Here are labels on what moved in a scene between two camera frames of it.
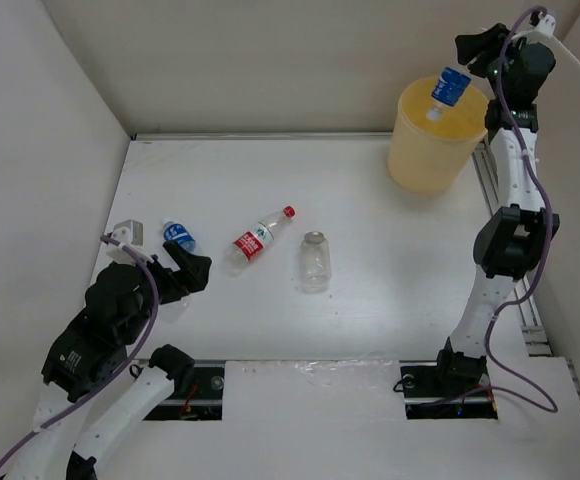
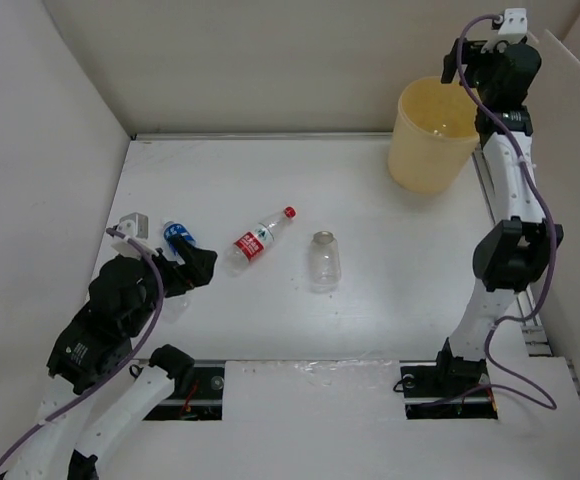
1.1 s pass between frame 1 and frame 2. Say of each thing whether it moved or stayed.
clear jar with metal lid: moved
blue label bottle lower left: stayed
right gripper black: moved
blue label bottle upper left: stayed
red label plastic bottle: stayed
